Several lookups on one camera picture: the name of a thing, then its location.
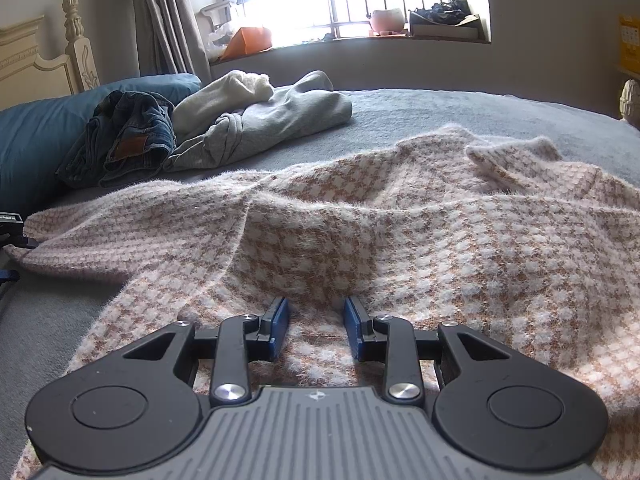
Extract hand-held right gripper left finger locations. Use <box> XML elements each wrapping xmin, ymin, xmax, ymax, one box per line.
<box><xmin>122</xmin><ymin>296</ymin><xmax>291</xmax><ymax>408</ymax></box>

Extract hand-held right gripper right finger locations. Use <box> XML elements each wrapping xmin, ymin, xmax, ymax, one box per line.
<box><xmin>343</xmin><ymin>296</ymin><xmax>507</xmax><ymax>404</ymax></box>

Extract pink houndstooth wool coat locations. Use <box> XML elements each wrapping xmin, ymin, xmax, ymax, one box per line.
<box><xmin>12</xmin><ymin>122</ymin><xmax>640</xmax><ymax>480</ymax></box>

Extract cardboard box of dark clothes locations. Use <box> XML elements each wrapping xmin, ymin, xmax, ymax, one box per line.
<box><xmin>407</xmin><ymin>0</ymin><xmax>484</xmax><ymax>40</ymax></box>

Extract blue pillow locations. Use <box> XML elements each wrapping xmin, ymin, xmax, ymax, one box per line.
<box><xmin>0</xmin><ymin>73</ymin><xmax>203</xmax><ymax>222</ymax></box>

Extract blue jeans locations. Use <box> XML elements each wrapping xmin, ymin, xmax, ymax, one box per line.
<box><xmin>55</xmin><ymin>90</ymin><xmax>177</xmax><ymax>190</ymax></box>

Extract cream carved headboard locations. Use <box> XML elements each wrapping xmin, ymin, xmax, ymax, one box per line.
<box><xmin>0</xmin><ymin>0</ymin><xmax>101</xmax><ymax>111</ymax></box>

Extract grey sweatshirt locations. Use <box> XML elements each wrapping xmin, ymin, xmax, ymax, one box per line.
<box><xmin>162</xmin><ymin>71</ymin><xmax>354</xmax><ymax>172</ymax></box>

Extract cream white garment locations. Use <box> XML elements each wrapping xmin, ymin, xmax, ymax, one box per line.
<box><xmin>171</xmin><ymin>70</ymin><xmax>275</xmax><ymax>137</ymax></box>

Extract grey curtain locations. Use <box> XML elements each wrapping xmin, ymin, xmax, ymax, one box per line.
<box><xmin>129</xmin><ymin>0</ymin><xmax>214</xmax><ymax>84</ymax></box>

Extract white plastic bag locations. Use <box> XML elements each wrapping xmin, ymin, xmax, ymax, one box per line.
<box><xmin>205</xmin><ymin>20</ymin><xmax>237</xmax><ymax>59</ymax></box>

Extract orange bag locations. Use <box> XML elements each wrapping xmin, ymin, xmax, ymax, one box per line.
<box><xmin>220</xmin><ymin>26</ymin><xmax>274</xmax><ymax>61</ymax></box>

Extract pink pot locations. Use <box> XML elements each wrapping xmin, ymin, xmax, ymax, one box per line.
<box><xmin>368</xmin><ymin>8</ymin><xmax>407</xmax><ymax>37</ymax></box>

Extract metal window grille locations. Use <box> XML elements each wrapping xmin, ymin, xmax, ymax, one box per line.
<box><xmin>220</xmin><ymin>0</ymin><xmax>453</xmax><ymax>42</ymax></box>

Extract cream carved bedpost finial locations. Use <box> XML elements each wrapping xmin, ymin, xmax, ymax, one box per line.
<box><xmin>619</xmin><ymin>79</ymin><xmax>640</xmax><ymax>122</ymax></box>

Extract yellow box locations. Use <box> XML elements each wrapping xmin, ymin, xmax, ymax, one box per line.
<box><xmin>618</xmin><ymin>14</ymin><xmax>640</xmax><ymax>72</ymax></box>

